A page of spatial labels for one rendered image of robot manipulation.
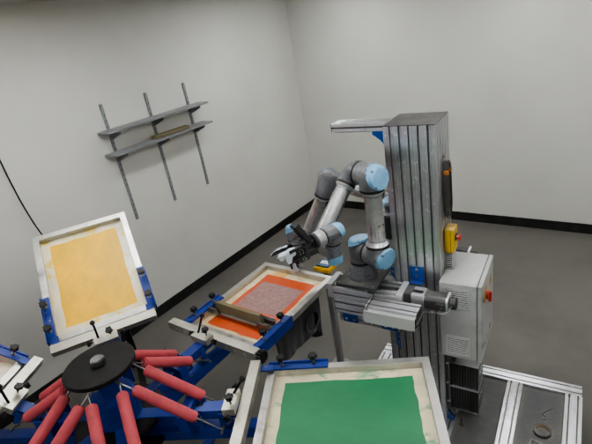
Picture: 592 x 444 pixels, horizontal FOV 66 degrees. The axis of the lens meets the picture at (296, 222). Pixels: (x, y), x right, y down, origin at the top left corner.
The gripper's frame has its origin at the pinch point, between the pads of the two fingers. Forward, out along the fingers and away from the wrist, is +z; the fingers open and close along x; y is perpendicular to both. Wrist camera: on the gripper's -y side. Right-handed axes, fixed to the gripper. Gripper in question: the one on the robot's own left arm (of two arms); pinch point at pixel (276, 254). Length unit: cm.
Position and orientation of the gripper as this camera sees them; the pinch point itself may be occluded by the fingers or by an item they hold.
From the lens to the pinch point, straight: 190.3
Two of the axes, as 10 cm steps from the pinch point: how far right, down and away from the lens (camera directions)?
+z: -8.0, 3.5, -4.8
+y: 2.4, 9.3, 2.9
